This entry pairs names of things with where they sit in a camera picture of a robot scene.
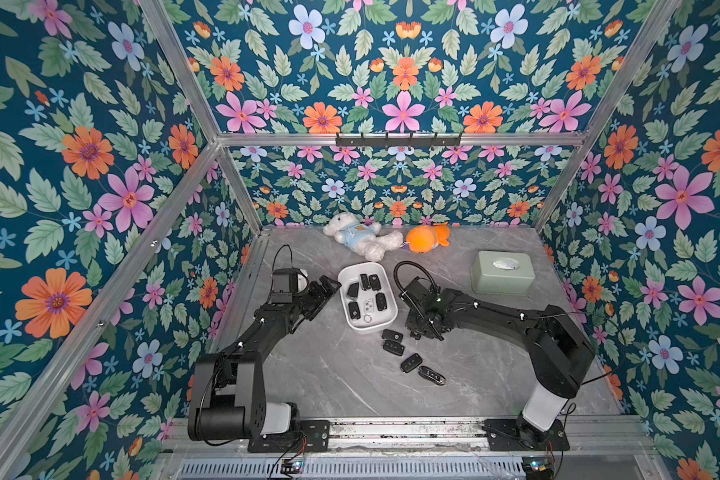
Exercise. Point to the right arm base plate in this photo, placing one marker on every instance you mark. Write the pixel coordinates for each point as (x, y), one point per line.
(519, 435)

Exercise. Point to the black flip key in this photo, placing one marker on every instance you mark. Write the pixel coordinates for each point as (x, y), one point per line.
(411, 363)

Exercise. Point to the white storage tray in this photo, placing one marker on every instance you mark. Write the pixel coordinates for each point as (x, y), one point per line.
(379, 320)

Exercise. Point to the orange plush fish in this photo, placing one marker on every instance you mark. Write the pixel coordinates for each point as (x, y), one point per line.
(425, 238)

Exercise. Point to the black chrome key lowest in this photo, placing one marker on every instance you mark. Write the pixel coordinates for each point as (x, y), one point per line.
(431, 375)

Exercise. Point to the black car key top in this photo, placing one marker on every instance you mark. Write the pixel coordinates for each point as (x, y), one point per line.
(365, 282)

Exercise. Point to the green tissue box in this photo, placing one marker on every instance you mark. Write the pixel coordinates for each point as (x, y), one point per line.
(502, 273)

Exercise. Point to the black key pair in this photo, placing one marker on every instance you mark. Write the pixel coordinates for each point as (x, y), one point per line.
(381, 302)
(354, 311)

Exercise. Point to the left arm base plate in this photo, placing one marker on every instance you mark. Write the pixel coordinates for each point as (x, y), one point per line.
(309, 436)

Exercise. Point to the black wall hook rail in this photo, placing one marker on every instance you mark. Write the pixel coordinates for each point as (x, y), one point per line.
(415, 140)

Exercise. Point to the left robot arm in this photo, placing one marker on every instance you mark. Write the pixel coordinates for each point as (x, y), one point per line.
(229, 396)

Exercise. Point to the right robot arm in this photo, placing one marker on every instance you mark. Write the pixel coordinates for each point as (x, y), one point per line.
(559, 351)

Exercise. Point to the white plush bear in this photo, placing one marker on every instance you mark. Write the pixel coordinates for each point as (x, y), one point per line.
(364, 240)

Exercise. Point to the black shield-shaped car key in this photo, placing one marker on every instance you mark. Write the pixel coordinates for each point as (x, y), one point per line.
(353, 291)

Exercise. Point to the white car key fob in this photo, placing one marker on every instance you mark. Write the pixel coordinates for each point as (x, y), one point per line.
(368, 308)

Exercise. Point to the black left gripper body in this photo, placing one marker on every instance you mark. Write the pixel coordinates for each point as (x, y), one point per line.
(307, 302)

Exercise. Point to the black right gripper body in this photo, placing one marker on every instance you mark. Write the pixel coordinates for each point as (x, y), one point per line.
(420, 306)

